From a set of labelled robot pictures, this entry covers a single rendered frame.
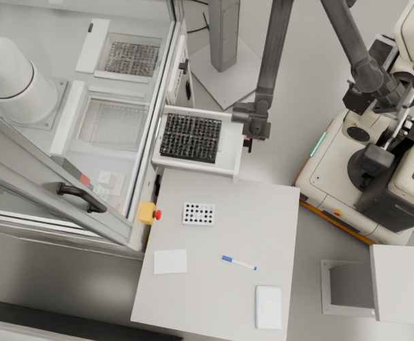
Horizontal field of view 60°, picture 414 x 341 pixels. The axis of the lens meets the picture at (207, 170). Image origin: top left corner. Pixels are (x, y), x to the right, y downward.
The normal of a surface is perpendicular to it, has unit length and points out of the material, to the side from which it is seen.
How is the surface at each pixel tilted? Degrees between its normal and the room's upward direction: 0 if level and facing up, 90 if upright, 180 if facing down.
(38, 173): 90
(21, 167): 90
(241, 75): 3
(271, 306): 0
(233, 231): 0
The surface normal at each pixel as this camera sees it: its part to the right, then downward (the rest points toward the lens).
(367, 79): -0.14, 0.65
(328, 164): -0.04, -0.33
